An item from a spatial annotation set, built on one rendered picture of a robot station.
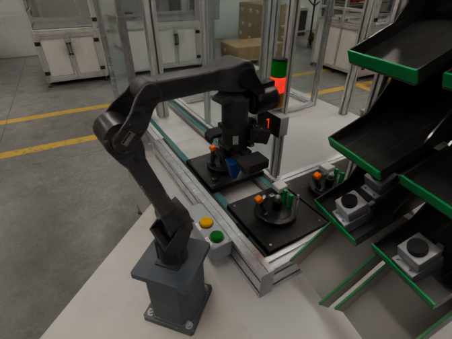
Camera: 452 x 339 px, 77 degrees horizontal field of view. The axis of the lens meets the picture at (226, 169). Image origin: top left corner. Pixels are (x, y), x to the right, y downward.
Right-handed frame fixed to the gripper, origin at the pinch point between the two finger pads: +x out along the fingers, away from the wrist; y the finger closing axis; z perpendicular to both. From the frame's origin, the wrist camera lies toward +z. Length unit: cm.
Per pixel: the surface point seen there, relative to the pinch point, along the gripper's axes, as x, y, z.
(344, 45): 73, 335, 456
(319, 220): 28.3, -5.4, 30.0
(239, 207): 28.4, 13.4, 11.3
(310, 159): 39, 35, 68
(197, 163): 28, 46, 11
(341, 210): 1.5, -22.7, 11.2
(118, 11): -26, 87, -1
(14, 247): 125, 150, -91
